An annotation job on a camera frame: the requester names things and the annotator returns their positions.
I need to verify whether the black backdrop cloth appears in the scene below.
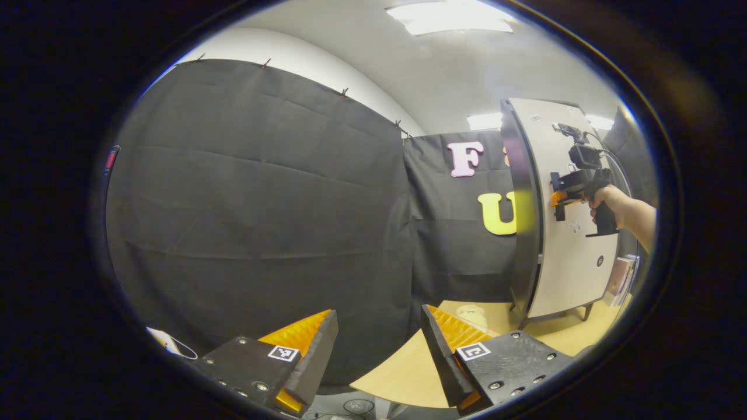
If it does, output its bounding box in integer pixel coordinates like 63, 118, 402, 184
104, 58, 659, 390

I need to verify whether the large ceiling light panel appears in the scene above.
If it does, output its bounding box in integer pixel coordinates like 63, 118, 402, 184
385, 0, 515, 37

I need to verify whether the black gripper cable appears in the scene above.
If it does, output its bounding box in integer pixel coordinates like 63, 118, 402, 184
584, 131, 634, 196

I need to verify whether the black door handle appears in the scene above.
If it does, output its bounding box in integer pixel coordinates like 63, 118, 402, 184
550, 171, 566, 222

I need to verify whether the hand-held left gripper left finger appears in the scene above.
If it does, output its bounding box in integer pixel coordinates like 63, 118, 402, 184
191, 309, 339, 416

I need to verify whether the light grey cabinet door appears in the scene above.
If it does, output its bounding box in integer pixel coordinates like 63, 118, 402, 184
511, 98, 620, 319

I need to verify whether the white tag with cord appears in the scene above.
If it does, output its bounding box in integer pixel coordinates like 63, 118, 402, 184
146, 327, 199, 360

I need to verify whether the grey cabinet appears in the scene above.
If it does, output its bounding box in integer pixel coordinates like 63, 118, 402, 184
500, 97, 622, 330

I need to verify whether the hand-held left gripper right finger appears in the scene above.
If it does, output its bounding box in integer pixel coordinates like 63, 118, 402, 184
420, 304, 575, 416

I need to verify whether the cream plush toy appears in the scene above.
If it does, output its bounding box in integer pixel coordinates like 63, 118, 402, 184
455, 304, 488, 328

